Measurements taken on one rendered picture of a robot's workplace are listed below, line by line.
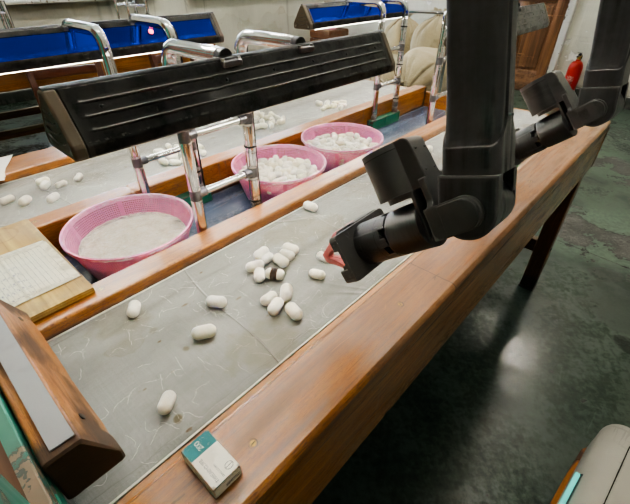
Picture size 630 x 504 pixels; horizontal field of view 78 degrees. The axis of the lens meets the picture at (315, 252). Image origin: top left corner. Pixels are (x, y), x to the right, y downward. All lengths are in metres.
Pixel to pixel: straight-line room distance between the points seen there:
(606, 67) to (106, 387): 0.92
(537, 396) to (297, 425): 1.23
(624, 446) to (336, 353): 0.87
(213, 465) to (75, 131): 0.38
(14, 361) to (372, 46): 0.74
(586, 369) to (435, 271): 1.16
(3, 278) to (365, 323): 0.62
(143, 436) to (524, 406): 1.29
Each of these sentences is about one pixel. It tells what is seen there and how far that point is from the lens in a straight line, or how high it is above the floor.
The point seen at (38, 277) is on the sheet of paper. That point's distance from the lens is 0.83.
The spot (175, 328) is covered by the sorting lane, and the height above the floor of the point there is 0.74.
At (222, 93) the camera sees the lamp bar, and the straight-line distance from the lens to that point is 0.59.
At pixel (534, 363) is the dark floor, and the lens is 1.75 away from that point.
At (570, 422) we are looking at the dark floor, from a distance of 1.64.
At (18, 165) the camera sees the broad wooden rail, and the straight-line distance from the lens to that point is 1.39.
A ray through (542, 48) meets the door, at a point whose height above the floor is 0.47.
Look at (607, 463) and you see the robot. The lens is 1.24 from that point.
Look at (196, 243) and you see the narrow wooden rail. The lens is 0.82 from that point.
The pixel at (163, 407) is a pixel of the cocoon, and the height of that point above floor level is 0.76.
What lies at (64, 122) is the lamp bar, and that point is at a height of 1.08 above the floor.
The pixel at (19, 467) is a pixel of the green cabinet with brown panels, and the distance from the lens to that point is 0.45.
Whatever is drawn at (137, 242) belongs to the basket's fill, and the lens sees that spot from 0.93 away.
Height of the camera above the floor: 1.21
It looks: 36 degrees down
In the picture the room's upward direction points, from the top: straight up
